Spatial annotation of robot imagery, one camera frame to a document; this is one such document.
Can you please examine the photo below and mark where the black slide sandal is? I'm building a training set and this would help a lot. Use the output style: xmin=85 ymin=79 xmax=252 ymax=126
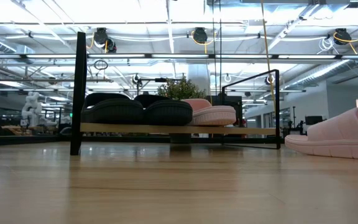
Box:
xmin=81 ymin=92 xmax=145 ymax=125
xmin=134 ymin=94 xmax=194 ymax=126

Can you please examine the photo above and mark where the wooden shelf with black frame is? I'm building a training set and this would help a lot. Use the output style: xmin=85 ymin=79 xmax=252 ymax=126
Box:
xmin=70 ymin=30 xmax=281 ymax=156

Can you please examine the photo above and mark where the pink slide sandal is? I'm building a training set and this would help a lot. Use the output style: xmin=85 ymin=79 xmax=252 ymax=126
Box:
xmin=284 ymin=107 xmax=358 ymax=162
xmin=181 ymin=98 xmax=237 ymax=127

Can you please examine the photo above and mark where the green potted plant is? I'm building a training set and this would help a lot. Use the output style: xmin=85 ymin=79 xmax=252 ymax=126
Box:
xmin=157 ymin=76 xmax=206 ymax=144

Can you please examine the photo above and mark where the white round column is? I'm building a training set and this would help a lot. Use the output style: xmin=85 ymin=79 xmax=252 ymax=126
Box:
xmin=187 ymin=63 xmax=211 ymax=94

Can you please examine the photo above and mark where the black computer monitor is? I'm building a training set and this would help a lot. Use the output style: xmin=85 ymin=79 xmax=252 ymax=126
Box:
xmin=305 ymin=115 xmax=324 ymax=126

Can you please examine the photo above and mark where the white robot figure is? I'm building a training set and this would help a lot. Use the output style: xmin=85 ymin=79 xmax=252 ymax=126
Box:
xmin=21 ymin=91 xmax=44 ymax=127

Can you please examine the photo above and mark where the black coiled hanging cable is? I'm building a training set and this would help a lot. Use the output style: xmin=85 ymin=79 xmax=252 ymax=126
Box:
xmin=211 ymin=0 xmax=223 ymax=95

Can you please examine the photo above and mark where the black ceiling cable reel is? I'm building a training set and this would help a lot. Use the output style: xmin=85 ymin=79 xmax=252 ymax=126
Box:
xmin=333 ymin=27 xmax=352 ymax=46
xmin=192 ymin=27 xmax=209 ymax=45
xmin=93 ymin=27 xmax=117 ymax=54

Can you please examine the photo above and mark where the yellow hanging cable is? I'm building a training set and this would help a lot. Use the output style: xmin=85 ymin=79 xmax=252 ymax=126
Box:
xmin=260 ymin=0 xmax=277 ymax=110

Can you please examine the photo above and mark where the black metal table frame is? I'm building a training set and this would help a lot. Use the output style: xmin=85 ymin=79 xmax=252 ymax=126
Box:
xmin=0 ymin=134 xmax=287 ymax=147

